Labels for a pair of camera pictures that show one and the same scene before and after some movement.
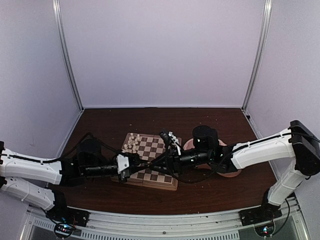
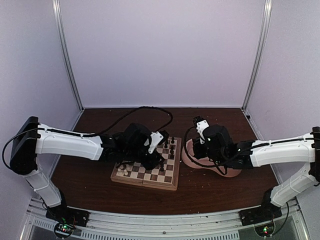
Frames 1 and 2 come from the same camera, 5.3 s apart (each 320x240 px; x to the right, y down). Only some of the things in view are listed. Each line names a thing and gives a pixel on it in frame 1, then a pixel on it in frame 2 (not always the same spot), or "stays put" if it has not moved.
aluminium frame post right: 259,53 stays put
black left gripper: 125,173 → 153,162
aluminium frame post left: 56,7 stays put
